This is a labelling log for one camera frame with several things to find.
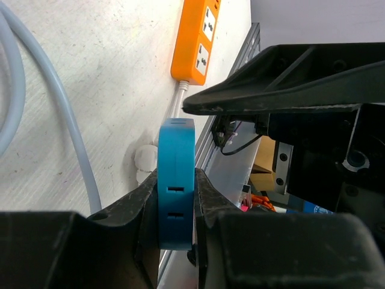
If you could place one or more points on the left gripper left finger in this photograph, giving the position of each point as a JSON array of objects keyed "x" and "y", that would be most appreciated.
[{"x": 116, "y": 247}]

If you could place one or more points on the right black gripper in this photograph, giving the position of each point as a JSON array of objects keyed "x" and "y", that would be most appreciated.
[{"x": 337, "y": 158}]

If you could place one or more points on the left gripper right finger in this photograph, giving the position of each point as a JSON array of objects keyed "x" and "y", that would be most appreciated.
[{"x": 263, "y": 249}]

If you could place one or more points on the cyan blue charger plug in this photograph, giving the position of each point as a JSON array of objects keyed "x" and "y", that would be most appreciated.
[{"x": 176, "y": 183}]

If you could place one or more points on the orange power strip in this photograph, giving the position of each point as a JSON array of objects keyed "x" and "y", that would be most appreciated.
[{"x": 194, "y": 41}]

